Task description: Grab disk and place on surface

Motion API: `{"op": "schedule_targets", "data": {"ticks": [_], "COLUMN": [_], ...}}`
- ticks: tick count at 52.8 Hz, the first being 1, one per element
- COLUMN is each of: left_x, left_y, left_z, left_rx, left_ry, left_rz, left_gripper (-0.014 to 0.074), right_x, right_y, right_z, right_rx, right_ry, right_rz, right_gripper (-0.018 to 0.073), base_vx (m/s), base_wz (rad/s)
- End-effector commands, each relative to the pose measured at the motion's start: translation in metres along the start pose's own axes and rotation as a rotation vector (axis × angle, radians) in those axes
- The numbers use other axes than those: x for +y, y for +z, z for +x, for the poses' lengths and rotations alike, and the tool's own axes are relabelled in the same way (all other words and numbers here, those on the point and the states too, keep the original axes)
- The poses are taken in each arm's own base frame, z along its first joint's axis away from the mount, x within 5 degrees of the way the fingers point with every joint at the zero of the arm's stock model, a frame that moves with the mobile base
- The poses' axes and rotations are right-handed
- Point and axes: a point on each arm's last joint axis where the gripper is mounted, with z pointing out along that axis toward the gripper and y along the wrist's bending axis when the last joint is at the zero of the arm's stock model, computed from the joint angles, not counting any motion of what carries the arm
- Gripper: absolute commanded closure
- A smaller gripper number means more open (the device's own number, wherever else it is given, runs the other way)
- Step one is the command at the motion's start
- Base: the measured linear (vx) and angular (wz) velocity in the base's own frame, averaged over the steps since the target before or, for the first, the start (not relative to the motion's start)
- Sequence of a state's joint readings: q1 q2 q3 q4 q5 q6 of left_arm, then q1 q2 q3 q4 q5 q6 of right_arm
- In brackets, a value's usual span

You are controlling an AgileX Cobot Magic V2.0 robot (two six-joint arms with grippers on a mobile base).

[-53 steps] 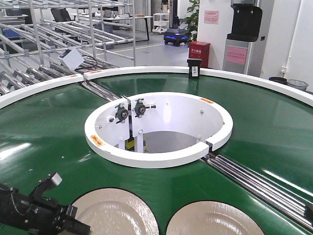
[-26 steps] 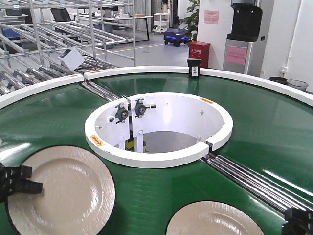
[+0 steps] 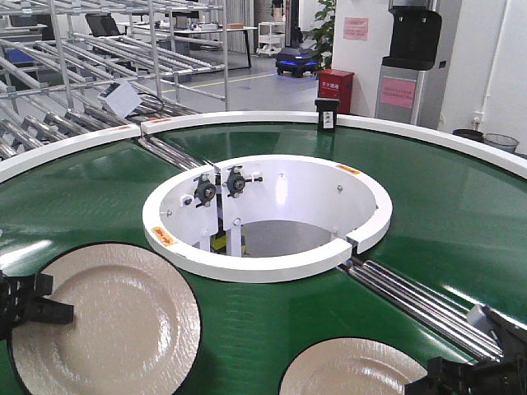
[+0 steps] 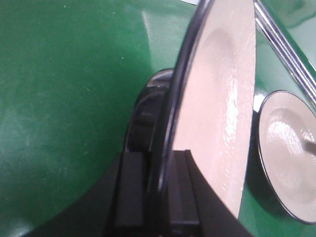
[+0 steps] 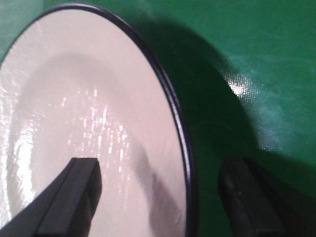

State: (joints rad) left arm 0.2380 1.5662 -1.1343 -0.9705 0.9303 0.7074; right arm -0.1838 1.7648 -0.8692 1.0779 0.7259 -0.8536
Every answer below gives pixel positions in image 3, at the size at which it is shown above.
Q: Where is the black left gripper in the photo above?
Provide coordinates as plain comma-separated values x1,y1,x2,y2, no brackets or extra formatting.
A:
1,272,74,340

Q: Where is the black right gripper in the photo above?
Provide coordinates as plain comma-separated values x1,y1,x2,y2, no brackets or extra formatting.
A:
405,357,526,394

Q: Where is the beige plate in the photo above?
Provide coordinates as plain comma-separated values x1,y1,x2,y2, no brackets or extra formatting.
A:
279,337,427,394
9,243,201,394

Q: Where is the steel conveyor rollers right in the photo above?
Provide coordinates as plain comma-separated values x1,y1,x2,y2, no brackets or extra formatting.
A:
338,256,502,360

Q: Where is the white outer conveyor rim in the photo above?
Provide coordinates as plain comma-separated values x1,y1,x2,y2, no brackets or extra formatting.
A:
1,111,526,182

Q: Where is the white control box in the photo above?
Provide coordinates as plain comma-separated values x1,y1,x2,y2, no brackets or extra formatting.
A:
97,78,142,118

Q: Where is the metal roller rack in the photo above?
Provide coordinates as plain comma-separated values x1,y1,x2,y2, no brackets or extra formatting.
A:
1,1,227,160

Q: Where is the black water dispenser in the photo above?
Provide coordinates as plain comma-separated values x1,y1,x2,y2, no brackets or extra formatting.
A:
375,1,441,124

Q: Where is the black sensor box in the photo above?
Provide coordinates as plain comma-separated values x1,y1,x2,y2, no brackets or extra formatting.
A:
315,98,339,132

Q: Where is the red fire extinguisher box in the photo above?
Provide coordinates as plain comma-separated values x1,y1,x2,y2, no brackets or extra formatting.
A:
317,68,355,114

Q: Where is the blue mobile robot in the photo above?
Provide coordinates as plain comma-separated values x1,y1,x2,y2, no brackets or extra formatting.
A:
273,1,317,77

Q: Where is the green potted plant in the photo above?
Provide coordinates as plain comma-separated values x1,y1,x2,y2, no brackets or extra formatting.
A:
310,0,337,70

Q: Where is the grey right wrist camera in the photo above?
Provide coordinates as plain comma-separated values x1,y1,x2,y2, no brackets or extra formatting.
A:
466,304,497,336

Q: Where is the white inner conveyor ring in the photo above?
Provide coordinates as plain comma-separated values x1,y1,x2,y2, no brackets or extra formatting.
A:
142,154,393,285

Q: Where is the wire mesh waste bin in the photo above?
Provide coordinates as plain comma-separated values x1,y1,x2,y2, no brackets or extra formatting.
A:
483,133,519,154

